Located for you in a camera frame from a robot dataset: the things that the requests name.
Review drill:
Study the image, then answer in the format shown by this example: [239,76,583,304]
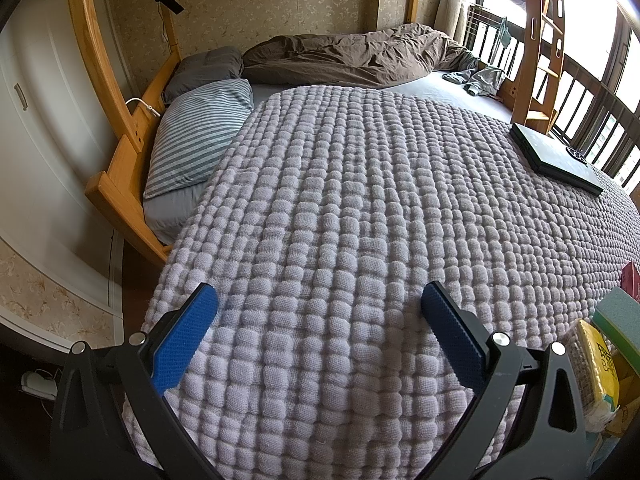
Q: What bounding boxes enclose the yellow paper bag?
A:
[563,320,620,432]

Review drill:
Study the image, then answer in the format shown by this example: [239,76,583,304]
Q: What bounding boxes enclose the teal green box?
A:
[592,287,639,350]

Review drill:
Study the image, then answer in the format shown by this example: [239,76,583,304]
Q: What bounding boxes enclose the black flat box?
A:
[510,124,603,196]

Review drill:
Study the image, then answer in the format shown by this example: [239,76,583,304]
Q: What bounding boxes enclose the lavender quilted bed blanket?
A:
[144,86,639,479]

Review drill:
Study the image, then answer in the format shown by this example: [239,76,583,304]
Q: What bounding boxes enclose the grey striped pillow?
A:
[143,78,254,200]

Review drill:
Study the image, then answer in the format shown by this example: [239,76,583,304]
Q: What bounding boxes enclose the white closet door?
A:
[1,0,122,314]

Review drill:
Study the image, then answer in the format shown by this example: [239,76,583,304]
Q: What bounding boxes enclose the black balcony railing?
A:
[463,4,639,193]

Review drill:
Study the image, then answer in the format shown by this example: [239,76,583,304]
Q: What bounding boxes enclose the grey clothing on bed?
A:
[442,65,506,98]

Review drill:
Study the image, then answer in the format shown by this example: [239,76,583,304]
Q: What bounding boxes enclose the dark grey pillow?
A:
[163,47,243,105]

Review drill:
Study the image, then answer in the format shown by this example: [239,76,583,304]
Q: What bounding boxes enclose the brown crumpled duvet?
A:
[243,23,478,89]

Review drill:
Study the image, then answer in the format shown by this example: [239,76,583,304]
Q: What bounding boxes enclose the wooden bunk ladder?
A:
[512,0,565,136]

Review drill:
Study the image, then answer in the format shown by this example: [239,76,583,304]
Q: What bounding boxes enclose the wooden bunk bed frame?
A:
[67,0,181,268]

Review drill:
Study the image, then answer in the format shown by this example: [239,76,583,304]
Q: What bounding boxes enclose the white charging cable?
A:
[124,96,163,117]

